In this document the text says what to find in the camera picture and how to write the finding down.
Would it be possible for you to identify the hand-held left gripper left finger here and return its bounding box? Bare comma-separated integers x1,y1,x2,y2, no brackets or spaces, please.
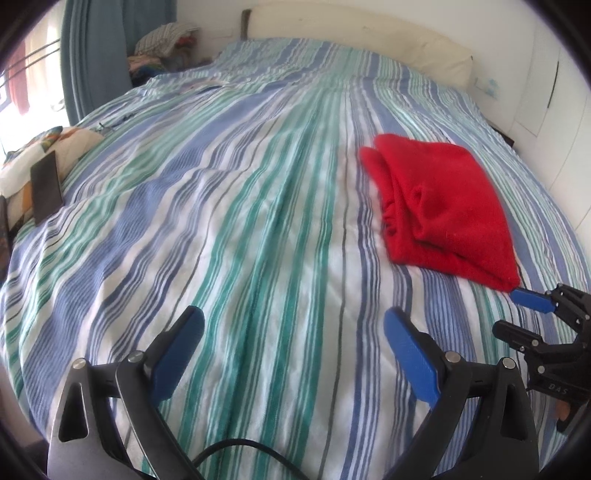
46,305,205,480

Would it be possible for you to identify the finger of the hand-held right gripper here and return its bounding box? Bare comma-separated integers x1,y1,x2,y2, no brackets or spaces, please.
512,284,591,326
492,320,543,354

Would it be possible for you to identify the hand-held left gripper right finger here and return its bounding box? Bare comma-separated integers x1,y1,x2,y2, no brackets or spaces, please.
383,308,541,480

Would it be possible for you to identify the red knit sweater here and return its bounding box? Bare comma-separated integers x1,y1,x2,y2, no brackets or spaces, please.
359,134,522,292

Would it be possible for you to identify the pile of clothes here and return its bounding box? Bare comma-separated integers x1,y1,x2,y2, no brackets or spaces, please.
128,22,201,86

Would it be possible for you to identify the white wardrobe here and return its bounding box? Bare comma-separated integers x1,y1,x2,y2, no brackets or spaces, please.
510,28,591,222

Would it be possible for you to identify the striped bedspread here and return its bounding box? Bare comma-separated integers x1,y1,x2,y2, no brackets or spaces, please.
0,37,591,480

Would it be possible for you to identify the dark brown flat case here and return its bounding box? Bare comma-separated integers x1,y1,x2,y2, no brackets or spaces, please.
30,151,63,226

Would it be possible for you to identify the patterned pillow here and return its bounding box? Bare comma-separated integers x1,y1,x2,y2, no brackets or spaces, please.
0,126,105,232

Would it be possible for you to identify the blue curtain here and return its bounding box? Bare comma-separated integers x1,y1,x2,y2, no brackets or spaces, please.
61,0,177,123

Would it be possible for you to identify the black cable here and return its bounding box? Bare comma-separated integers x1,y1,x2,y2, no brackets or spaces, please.
191,438,319,480

